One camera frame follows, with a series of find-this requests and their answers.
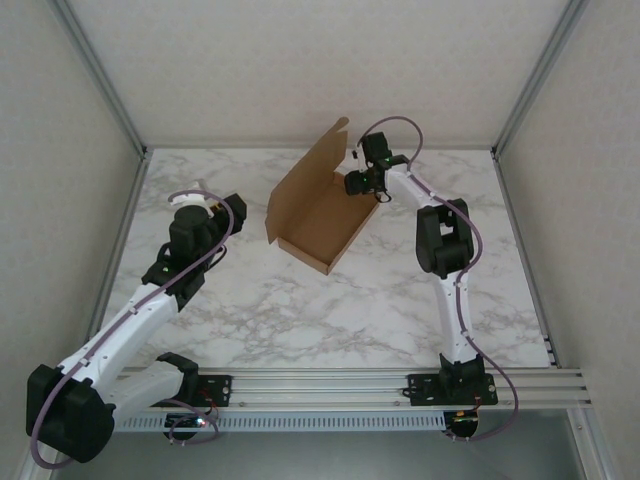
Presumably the brown cardboard box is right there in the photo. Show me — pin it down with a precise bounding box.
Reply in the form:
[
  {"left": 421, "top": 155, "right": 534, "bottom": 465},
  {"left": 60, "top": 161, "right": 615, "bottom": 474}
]
[{"left": 264, "top": 116, "right": 381, "bottom": 276}]

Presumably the aluminium mounting beam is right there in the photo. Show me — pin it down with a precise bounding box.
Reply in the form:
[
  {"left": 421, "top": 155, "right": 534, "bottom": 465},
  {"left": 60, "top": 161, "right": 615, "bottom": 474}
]
[{"left": 47, "top": 367, "right": 594, "bottom": 414}]

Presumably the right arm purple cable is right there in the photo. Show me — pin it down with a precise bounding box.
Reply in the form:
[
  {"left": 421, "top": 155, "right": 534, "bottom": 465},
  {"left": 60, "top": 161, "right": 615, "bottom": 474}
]
[{"left": 360, "top": 114, "right": 521, "bottom": 444}]

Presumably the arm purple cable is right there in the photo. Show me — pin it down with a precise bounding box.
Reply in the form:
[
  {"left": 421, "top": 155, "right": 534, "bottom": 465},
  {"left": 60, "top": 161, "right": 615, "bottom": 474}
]
[
  {"left": 29, "top": 191, "right": 240, "bottom": 467},
  {"left": 360, "top": 114, "right": 521, "bottom": 444}
]

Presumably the aluminium table side rail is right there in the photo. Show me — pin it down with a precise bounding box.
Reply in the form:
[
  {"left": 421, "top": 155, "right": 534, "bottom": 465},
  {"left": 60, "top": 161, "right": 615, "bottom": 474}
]
[
  {"left": 492, "top": 149, "right": 559, "bottom": 370},
  {"left": 74, "top": 149, "right": 152, "bottom": 372}
]

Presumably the aluminium frame cross rail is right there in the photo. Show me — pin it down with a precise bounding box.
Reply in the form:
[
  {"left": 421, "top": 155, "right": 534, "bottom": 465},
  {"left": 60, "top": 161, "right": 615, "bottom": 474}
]
[{"left": 143, "top": 143, "right": 497, "bottom": 151}]

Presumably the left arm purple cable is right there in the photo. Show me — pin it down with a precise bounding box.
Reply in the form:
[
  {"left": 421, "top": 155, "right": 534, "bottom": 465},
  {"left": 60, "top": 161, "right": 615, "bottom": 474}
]
[{"left": 29, "top": 191, "right": 240, "bottom": 467}]

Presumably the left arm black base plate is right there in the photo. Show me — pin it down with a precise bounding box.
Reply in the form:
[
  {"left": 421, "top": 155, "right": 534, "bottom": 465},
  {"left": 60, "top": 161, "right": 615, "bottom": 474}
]
[{"left": 195, "top": 373, "right": 235, "bottom": 409}]

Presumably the aluminium frame post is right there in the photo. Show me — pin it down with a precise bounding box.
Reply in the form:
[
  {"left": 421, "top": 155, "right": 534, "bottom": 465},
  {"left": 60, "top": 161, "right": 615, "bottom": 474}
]
[
  {"left": 490, "top": 0, "right": 594, "bottom": 157},
  {"left": 564, "top": 407, "right": 611, "bottom": 480},
  {"left": 14, "top": 457, "right": 56, "bottom": 480},
  {"left": 47, "top": 0, "right": 149, "bottom": 156}
]

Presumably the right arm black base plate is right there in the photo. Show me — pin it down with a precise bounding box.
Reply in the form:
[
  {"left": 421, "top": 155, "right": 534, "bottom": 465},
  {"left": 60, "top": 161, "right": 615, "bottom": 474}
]
[{"left": 407, "top": 372, "right": 501, "bottom": 407}]

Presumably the slotted grey cable duct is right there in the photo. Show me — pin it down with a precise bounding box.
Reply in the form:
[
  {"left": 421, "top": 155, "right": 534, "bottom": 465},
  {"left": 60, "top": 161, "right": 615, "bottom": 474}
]
[{"left": 112, "top": 410, "right": 449, "bottom": 434}]

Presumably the lower aluminium frame post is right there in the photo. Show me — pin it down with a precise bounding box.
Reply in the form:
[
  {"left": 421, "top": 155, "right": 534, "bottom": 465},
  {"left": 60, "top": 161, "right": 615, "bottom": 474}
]
[
  {"left": 14, "top": 457, "right": 56, "bottom": 480},
  {"left": 564, "top": 407, "right": 611, "bottom": 480}
]

